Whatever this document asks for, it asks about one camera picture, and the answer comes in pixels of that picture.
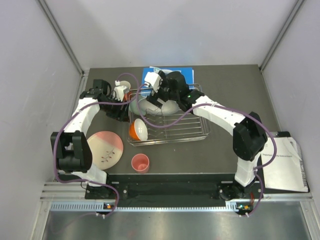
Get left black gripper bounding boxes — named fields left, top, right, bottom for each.
left=101, top=95, right=130, bottom=123

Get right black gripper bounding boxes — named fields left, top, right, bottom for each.
left=146, top=71, right=179, bottom=109

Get mint green bowl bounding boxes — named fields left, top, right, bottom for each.
left=129, top=99, right=140, bottom=115

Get white blue-rimmed plate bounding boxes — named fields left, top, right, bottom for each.
left=138, top=98, right=180, bottom=116

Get orange white bowl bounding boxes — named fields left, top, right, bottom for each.
left=129, top=118, right=148, bottom=141

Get chrome wire dish rack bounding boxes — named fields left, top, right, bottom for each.
left=127, top=88, right=211, bottom=147

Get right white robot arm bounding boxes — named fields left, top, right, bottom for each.
left=144, top=70, right=267, bottom=198

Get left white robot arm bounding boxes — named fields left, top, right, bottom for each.
left=50, top=79, right=130, bottom=199

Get orange mug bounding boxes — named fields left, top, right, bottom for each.
left=119, top=80, right=131, bottom=101

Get pink cream floral plate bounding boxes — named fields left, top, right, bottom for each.
left=87, top=131, right=124, bottom=170

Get blue book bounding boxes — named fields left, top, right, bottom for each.
left=141, top=66, right=195, bottom=85

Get pink plastic cup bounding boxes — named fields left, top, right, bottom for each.
left=131, top=153, right=150, bottom=174

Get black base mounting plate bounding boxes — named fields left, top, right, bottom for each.
left=57, top=173, right=266, bottom=208

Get white paper sheet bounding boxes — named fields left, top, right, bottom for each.
left=262, top=137, right=309, bottom=193

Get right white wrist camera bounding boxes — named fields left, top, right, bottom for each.
left=144, top=72, right=162, bottom=93

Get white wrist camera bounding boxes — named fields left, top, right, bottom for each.
left=144, top=72, right=162, bottom=93
left=112, top=80, right=129, bottom=102

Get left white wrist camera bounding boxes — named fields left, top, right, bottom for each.
left=112, top=80, right=129, bottom=102

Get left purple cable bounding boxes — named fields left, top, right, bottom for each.
left=53, top=72, right=140, bottom=218

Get grey slotted cable duct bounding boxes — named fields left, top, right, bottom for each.
left=49, top=198, right=253, bottom=213

